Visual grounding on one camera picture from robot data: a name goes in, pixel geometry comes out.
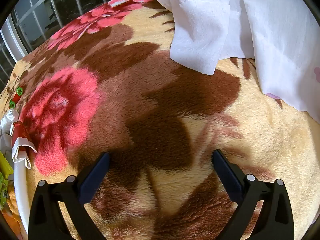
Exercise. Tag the white sheer curtain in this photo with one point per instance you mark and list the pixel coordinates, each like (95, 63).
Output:
(200, 17)

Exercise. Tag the yellow wrapper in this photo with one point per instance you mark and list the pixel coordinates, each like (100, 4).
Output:
(5, 163)

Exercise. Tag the floral plush blanket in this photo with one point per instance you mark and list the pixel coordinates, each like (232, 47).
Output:
(150, 80)

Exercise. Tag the red and white wrapper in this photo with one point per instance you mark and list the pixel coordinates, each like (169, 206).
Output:
(22, 145)

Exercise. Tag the white paper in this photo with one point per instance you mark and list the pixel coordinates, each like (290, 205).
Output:
(9, 120)

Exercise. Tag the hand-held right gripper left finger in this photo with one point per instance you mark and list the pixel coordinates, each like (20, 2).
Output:
(96, 175)

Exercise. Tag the green snack packet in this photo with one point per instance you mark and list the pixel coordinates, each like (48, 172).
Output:
(3, 192)

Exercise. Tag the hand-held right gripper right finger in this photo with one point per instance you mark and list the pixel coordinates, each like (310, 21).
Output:
(226, 172)

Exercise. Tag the red item with green caps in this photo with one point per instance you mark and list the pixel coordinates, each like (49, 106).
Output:
(17, 95)

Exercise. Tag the window metal grille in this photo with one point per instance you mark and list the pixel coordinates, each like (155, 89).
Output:
(62, 5)

